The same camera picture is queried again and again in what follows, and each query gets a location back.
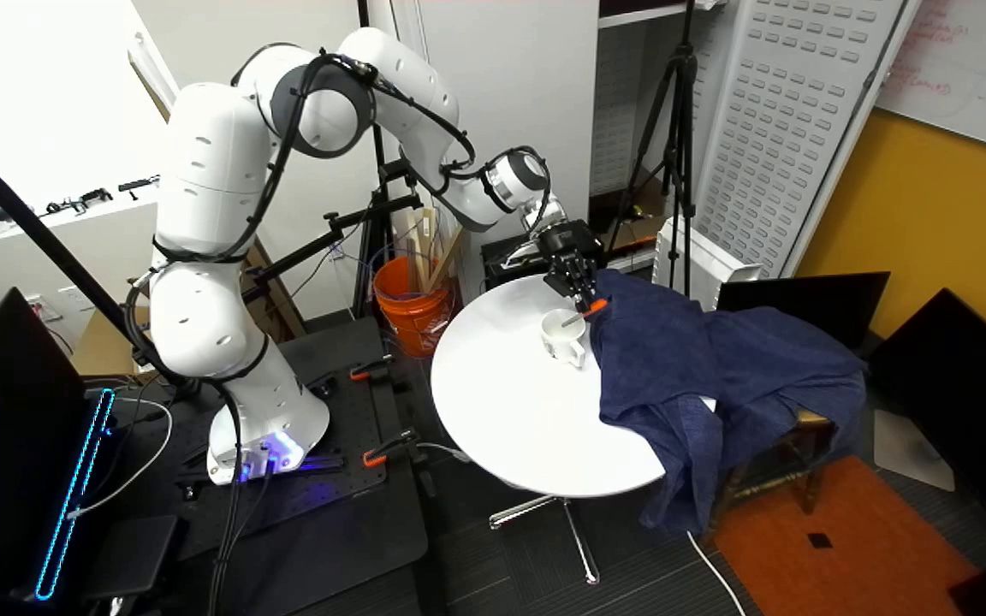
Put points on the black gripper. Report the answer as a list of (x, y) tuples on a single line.
[(571, 245)]

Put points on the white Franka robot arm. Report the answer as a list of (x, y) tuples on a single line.
[(205, 172)]

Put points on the clear plastic cup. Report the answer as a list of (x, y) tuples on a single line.
[(565, 339)]

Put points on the white radiator heater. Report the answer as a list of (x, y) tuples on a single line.
[(701, 267)]

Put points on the wooden stick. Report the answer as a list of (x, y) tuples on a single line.
[(444, 266), (415, 255)]

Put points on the dark blue cloth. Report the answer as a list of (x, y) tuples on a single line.
[(721, 364)]

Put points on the orange plastic bucket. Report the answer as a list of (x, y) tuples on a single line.
[(410, 314)]

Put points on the white metal table leg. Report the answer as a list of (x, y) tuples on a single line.
[(580, 542)]

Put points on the white perforated panel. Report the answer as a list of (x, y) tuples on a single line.
[(789, 123)]

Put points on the wooden chair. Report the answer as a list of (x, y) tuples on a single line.
[(797, 450)]

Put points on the black stand boom bar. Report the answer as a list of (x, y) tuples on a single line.
[(309, 245)]

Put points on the orange floor mat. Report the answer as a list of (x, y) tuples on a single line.
[(836, 550)]

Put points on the large black flat panel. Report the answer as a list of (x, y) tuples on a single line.
[(960, 387)]

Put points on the whiteboard with red writing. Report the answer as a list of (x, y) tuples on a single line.
[(973, 63)]

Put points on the black diagonal stand pole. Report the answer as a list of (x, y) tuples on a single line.
[(35, 215)]

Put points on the black computer with blue light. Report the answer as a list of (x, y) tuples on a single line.
[(9, 457)]

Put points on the black camera tripod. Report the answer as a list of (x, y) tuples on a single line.
[(677, 148)]

